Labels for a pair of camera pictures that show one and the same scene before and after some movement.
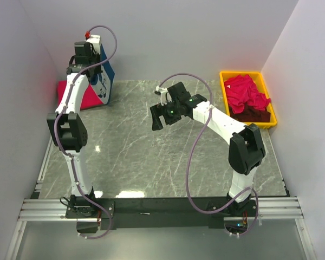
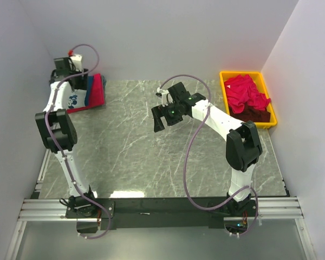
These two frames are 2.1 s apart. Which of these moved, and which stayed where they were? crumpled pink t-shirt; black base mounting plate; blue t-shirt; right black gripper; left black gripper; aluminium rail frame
Moved: left black gripper; blue t-shirt
Stayed: right black gripper; crumpled pink t-shirt; aluminium rail frame; black base mounting plate
